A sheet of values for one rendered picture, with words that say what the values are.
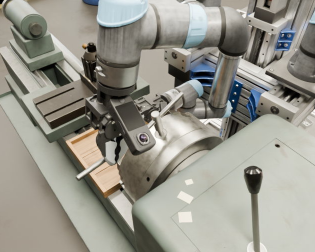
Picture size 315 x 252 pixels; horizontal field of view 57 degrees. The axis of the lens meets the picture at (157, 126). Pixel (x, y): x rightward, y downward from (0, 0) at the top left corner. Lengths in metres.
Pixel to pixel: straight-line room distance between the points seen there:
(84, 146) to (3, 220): 1.14
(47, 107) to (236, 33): 0.82
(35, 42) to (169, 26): 1.28
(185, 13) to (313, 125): 2.07
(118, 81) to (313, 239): 0.47
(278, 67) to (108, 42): 0.84
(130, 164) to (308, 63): 0.71
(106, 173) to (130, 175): 0.34
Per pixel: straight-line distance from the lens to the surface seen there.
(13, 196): 2.32
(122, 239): 1.38
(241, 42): 0.95
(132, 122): 0.53
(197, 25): 0.53
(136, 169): 0.78
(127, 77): 0.50
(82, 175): 0.63
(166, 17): 0.50
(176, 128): 0.78
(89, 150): 1.21
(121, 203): 1.08
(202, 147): 0.81
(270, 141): 0.78
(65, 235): 2.05
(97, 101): 0.59
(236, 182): 0.68
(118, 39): 0.47
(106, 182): 1.11
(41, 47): 1.74
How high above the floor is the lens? 1.81
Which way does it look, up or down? 46 degrees down
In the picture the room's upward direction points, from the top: straight up
